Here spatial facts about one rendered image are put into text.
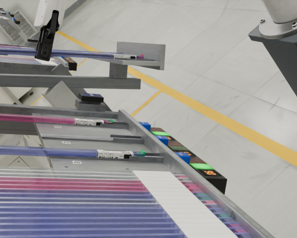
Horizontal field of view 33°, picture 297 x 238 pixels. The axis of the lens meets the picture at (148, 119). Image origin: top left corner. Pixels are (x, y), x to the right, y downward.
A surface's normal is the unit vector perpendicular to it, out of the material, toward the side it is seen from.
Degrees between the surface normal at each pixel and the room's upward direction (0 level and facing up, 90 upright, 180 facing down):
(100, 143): 46
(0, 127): 90
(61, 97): 90
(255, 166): 0
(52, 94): 90
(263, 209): 0
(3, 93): 90
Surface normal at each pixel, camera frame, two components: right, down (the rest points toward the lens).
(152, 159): 0.30, 0.24
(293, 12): -0.33, 0.63
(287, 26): -0.58, -0.72
